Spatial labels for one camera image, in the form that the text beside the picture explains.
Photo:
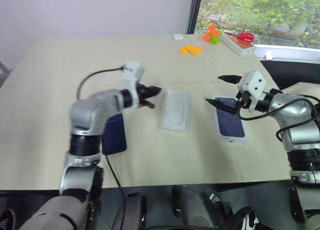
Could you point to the white phone box base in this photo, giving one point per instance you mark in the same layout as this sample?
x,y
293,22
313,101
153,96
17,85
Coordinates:
x,y
176,115

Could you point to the small white earbuds case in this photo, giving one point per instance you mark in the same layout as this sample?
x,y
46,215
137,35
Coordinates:
x,y
178,36

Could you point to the black and white sneaker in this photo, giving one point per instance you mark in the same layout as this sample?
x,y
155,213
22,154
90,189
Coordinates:
x,y
247,220

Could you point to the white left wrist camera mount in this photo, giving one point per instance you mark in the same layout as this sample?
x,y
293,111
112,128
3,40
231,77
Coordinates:
x,y
132,70

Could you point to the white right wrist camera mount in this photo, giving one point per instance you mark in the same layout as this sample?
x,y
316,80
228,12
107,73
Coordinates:
x,y
255,82

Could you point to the white box with orange top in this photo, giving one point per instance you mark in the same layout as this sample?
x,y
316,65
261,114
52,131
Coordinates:
x,y
238,46

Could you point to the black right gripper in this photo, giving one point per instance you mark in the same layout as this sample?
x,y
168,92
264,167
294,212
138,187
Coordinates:
x,y
245,100

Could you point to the black window frame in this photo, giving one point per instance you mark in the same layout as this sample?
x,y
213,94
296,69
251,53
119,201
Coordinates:
x,y
193,12

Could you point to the green toy block piece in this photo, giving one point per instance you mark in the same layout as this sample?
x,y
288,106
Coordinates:
x,y
215,40

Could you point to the beige crumpled cover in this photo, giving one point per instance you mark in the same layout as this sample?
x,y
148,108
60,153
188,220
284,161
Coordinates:
x,y
303,86

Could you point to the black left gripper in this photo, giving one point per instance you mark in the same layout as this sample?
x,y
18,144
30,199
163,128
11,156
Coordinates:
x,y
142,93

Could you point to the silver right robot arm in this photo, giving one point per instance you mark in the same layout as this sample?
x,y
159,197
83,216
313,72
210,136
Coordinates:
x,y
295,107

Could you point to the black bracket with metal clip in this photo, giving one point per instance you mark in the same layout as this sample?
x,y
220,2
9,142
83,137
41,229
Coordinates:
x,y
216,201

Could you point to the white window sill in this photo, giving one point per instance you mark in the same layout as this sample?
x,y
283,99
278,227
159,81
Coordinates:
x,y
287,52

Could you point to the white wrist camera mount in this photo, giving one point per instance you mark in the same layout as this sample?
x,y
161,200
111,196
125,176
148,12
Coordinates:
x,y
255,82
132,70

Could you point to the dark rounded shape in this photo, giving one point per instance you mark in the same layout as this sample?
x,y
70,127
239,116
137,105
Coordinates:
x,y
132,212

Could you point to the small white plastic clip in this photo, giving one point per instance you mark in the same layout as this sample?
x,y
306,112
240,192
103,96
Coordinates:
x,y
269,55

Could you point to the orange toy block piece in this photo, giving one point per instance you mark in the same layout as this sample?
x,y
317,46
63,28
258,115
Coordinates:
x,y
211,31

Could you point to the flat orange building blocks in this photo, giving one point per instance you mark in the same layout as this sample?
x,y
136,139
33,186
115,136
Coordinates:
x,y
190,50

